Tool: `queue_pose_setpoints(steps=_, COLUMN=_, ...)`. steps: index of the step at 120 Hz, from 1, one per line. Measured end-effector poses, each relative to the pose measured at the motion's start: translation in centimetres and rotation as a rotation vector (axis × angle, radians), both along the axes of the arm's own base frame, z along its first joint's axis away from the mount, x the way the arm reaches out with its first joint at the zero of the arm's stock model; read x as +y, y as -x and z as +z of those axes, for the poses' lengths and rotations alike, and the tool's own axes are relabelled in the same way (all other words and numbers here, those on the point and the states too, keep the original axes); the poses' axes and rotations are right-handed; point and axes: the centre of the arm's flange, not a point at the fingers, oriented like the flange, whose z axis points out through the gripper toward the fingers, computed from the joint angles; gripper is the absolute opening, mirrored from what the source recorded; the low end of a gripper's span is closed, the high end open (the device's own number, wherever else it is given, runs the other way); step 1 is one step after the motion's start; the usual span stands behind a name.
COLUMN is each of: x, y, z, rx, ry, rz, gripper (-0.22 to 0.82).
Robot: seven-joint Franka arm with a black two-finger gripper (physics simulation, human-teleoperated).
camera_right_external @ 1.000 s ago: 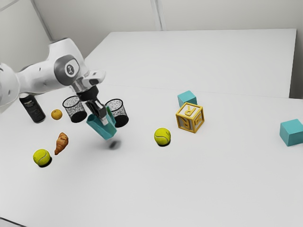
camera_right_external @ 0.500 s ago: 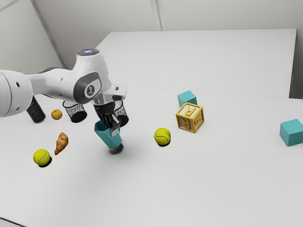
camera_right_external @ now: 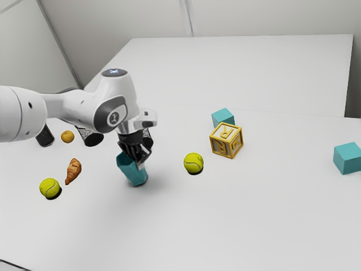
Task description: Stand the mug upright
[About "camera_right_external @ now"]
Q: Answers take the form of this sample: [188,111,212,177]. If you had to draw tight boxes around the orange round fruit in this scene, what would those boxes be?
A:
[60,130,76,144]

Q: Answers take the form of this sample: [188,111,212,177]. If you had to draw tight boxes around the yellow letter block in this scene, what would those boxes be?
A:
[209,121,244,160]

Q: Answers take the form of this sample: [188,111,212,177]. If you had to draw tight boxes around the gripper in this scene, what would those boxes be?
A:
[117,132,153,171]

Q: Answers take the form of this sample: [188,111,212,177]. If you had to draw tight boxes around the brown croissant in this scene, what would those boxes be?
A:
[64,158,83,186]

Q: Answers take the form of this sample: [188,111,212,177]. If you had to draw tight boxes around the black can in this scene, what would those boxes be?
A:
[34,123,55,148]

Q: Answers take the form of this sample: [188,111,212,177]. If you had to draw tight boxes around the yellow tennis ball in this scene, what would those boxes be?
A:
[183,152,205,174]
[38,177,61,199]

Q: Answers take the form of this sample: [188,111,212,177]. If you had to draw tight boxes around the black mesh pen holder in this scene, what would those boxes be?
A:
[142,127,155,150]
[74,125,105,147]

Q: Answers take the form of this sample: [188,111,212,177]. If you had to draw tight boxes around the teal cube block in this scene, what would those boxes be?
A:
[333,142,361,176]
[211,107,236,128]

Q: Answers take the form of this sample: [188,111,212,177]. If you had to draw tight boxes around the teal faceted mug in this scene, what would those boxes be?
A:
[115,151,149,187]

